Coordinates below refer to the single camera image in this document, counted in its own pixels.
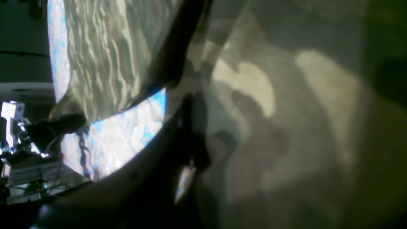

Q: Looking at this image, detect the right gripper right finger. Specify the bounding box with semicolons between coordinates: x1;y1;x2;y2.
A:
149;0;212;90

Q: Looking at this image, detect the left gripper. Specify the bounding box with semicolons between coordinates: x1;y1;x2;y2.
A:
1;114;87;165

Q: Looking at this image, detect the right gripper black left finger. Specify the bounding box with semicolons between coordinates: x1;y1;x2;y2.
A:
32;95;192;229

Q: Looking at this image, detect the camouflage T-shirt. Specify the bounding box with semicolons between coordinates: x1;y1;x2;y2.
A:
48;0;407;229

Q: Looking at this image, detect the patterned tile tablecloth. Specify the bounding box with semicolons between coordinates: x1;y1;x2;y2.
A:
47;0;177;181

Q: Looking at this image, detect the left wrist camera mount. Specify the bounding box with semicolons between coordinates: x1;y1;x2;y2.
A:
1;101;26;148

